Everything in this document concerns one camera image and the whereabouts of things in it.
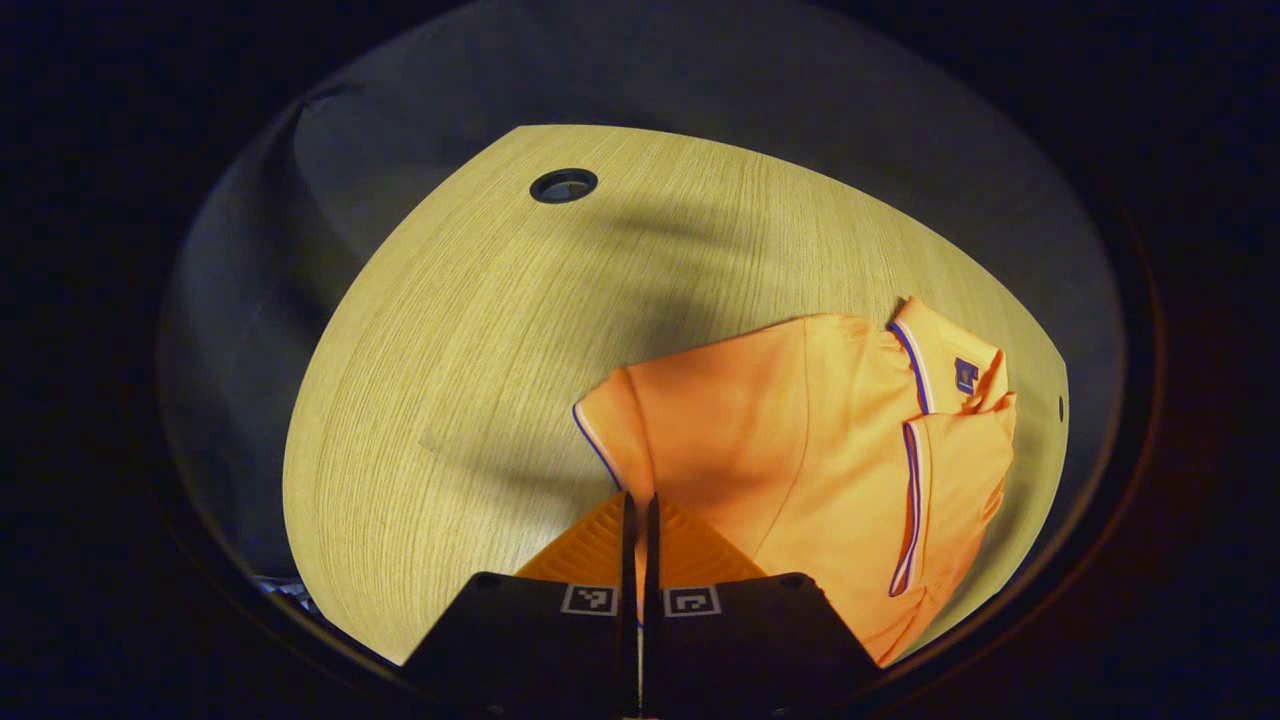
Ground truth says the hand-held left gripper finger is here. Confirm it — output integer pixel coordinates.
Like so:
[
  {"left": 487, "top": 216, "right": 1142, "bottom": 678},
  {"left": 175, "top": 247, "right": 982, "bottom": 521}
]
[
  {"left": 400, "top": 490, "right": 642, "bottom": 719},
  {"left": 644, "top": 494, "right": 882, "bottom": 718}
]

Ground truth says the orange T-shirt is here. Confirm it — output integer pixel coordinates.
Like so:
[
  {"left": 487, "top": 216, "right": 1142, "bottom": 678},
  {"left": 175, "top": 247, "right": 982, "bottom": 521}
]
[{"left": 572, "top": 296, "right": 1019, "bottom": 669}]

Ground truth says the grey metal frame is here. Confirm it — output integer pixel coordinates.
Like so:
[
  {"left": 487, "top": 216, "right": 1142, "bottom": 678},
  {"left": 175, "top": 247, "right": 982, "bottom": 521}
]
[{"left": 255, "top": 574, "right": 323, "bottom": 614}]

